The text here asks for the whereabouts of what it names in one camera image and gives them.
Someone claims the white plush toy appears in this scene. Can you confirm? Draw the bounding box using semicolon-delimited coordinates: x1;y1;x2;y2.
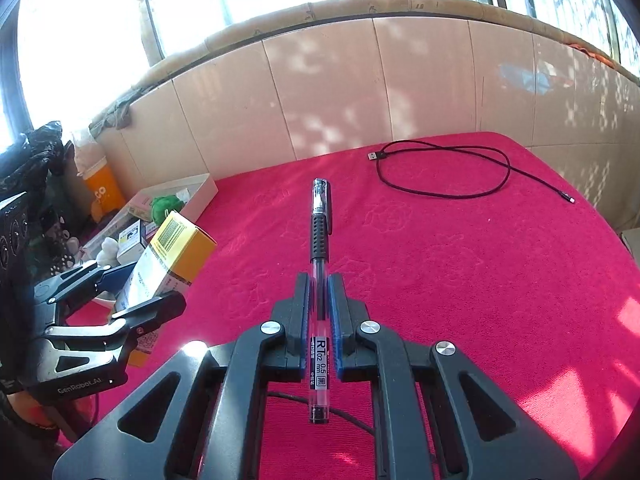
96;237;119;268

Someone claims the white blue omeprazole box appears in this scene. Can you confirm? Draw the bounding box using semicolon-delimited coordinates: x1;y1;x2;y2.
116;220;145;264

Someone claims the yellow white glucophage box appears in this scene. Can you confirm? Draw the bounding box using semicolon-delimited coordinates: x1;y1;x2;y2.
114;210;219;369

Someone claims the red green plush strawberry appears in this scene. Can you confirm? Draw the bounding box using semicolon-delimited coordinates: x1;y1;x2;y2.
151;195;184;226

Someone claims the person left hand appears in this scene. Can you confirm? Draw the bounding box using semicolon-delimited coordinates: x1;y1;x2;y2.
8;391;58;430

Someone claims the orange drink cup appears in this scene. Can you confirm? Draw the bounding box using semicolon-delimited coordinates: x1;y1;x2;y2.
80;157;126;216

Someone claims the black plastic bag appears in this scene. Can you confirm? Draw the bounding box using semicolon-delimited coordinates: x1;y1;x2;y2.
1;120;65;200

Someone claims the clear black gel pen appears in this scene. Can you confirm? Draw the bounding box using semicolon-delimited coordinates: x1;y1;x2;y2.
308;179;331;425

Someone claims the white cardboard tray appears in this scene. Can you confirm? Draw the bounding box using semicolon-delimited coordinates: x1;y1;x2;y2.
79;174;218;261

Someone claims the grey rag on sill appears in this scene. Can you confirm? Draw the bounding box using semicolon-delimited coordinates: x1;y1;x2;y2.
89;88;146;139

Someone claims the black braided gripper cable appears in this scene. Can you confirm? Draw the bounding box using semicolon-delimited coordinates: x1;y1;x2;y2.
264;391;377;436

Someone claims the black usb cable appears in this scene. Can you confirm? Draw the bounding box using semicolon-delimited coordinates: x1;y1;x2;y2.
366;138;576;205

